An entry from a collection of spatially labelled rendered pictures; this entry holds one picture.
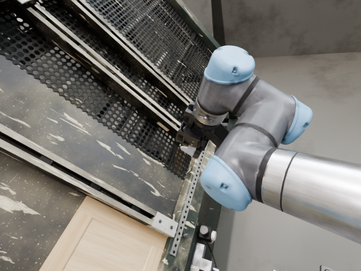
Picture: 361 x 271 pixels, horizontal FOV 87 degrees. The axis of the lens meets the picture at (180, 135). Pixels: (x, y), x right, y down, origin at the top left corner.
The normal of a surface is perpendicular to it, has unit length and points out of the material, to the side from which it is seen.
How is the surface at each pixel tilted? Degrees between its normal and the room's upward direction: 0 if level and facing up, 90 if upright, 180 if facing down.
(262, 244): 0
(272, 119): 33
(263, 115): 7
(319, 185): 28
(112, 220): 57
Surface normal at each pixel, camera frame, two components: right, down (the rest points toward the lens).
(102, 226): 0.62, -0.30
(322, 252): -0.27, -0.65
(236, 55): 0.16, -0.52
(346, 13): -0.39, 0.75
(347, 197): -0.63, -0.33
